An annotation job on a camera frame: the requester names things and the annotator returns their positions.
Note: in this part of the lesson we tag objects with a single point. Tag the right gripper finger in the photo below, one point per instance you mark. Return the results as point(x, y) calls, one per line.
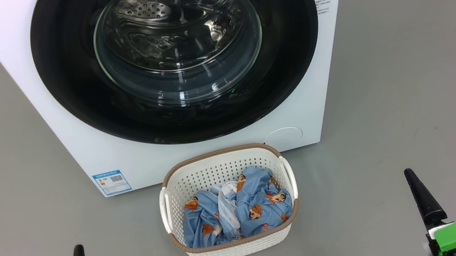
point(426, 202)

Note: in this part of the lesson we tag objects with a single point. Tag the black round glass washer door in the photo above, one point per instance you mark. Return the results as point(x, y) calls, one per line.
point(67, 79)

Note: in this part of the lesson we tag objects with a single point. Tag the white front-load washing machine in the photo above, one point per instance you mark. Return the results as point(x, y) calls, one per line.
point(23, 86)

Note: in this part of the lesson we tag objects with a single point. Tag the steel washer drum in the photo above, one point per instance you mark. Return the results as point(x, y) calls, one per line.
point(138, 10)

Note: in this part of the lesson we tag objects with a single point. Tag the blue energy label sticker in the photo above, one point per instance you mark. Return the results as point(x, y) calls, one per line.
point(112, 183)

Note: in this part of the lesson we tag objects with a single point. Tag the cream perforated laundry basket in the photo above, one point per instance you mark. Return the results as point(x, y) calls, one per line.
point(215, 166)

